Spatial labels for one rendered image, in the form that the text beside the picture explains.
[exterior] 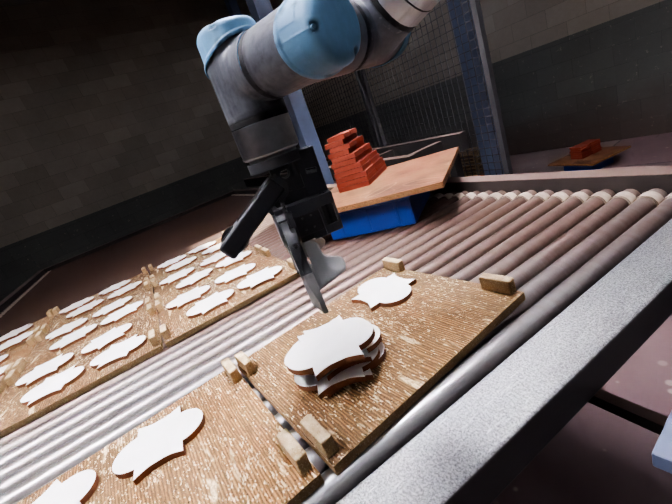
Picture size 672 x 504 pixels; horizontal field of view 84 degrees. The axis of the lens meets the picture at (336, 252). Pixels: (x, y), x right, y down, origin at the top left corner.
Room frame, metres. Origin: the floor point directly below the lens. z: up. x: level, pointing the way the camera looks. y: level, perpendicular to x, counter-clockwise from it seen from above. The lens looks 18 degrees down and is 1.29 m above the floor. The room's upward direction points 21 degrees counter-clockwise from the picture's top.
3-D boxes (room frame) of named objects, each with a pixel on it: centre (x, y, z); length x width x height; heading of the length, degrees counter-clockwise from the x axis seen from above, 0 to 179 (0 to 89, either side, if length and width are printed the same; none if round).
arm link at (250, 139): (0.51, 0.03, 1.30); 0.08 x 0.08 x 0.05
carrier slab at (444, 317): (0.59, -0.01, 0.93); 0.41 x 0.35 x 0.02; 118
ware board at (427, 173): (1.35, -0.25, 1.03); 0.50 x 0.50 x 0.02; 61
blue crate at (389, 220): (1.30, -0.21, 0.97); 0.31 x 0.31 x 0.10; 61
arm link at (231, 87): (0.50, 0.03, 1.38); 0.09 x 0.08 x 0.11; 44
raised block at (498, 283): (0.57, -0.24, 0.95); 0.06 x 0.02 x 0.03; 28
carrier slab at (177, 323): (1.12, 0.37, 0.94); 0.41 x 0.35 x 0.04; 113
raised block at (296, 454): (0.37, 0.13, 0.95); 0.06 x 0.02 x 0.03; 27
